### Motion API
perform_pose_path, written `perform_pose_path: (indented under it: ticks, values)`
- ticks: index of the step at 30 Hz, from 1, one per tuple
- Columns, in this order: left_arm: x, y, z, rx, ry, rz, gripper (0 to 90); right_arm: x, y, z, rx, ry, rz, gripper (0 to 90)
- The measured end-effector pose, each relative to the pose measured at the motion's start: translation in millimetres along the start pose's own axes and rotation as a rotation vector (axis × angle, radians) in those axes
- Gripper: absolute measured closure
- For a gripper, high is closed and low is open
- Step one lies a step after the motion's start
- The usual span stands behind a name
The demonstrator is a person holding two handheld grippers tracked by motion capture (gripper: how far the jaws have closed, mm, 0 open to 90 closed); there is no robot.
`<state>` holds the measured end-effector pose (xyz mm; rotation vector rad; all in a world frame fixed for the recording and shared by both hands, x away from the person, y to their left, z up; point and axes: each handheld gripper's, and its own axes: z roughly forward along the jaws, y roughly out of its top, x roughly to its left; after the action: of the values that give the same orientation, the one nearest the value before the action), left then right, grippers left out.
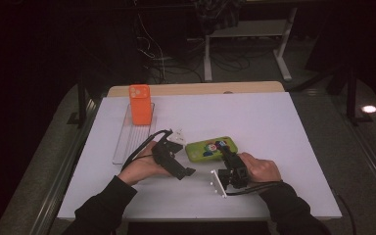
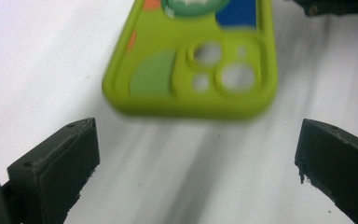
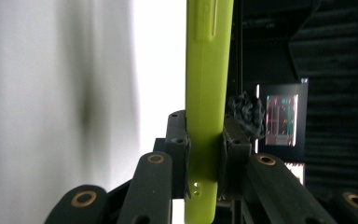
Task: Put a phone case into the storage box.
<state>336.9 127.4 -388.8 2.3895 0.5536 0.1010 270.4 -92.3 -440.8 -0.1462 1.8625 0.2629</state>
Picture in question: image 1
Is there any clear plastic rack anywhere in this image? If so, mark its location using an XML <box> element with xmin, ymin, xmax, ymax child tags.
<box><xmin>112</xmin><ymin>102</ymin><xmax>158</xmax><ymax>165</ymax></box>

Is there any tangle of floor cables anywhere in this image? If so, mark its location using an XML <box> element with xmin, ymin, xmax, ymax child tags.
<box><xmin>133</xmin><ymin>9</ymin><xmax>207</xmax><ymax>84</ymax></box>

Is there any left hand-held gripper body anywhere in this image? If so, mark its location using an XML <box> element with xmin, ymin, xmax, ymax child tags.
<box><xmin>152</xmin><ymin>128</ymin><xmax>186</xmax><ymax>180</ymax></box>

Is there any thin black floor cable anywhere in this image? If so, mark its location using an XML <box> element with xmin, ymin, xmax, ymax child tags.
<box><xmin>334</xmin><ymin>192</ymin><xmax>356</xmax><ymax>235</ymax></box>

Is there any green cartoon phone case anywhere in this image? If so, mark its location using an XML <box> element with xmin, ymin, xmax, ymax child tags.
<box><xmin>185</xmin><ymin>136</ymin><xmax>239</xmax><ymax>164</ymax></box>

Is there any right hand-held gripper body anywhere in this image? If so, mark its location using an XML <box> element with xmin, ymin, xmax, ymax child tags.
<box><xmin>210</xmin><ymin>156</ymin><xmax>250</xmax><ymax>199</ymax></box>

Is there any orange box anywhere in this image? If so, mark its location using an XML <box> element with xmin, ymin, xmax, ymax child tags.
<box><xmin>128</xmin><ymin>83</ymin><xmax>154</xmax><ymax>126</ymax></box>

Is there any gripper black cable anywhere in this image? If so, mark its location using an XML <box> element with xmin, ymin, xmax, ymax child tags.
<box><xmin>224</xmin><ymin>180</ymin><xmax>283</xmax><ymax>197</ymax></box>
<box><xmin>120</xmin><ymin>129</ymin><xmax>174</xmax><ymax>172</ymax></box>

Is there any person's right hand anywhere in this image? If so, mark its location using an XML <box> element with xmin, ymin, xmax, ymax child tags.
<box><xmin>238</xmin><ymin>152</ymin><xmax>282</xmax><ymax>184</ymax></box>

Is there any white desk frame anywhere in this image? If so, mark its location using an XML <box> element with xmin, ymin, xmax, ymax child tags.
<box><xmin>204</xmin><ymin>6</ymin><xmax>298</xmax><ymax>82</ymax></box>

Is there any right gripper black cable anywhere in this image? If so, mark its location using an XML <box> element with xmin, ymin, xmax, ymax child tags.
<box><xmin>224</xmin><ymin>180</ymin><xmax>283</xmax><ymax>197</ymax></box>

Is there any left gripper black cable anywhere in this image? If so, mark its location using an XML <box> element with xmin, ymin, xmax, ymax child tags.
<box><xmin>120</xmin><ymin>129</ymin><xmax>174</xmax><ymax>172</ymax></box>

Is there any person's left hand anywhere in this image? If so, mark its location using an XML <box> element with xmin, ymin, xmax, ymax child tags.
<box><xmin>117</xmin><ymin>140</ymin><xmax>174</xmax><ymax>187</ymax></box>

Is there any black metal stand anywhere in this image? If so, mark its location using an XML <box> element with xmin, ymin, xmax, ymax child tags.
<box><xmin>346</xmin><ymin>62</ymin><xmax>375</xmax><ymax>126</ymax></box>
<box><xmin>67</xmin><ymin>72</ymin><xmax>91</xmax><ymax>128</ymax></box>

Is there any dark patterned cloth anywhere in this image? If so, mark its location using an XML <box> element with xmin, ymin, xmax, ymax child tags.
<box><xmin>194</xmin><ymin>0</ymin><xmax>246</xmax><ymax>35</ymax></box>

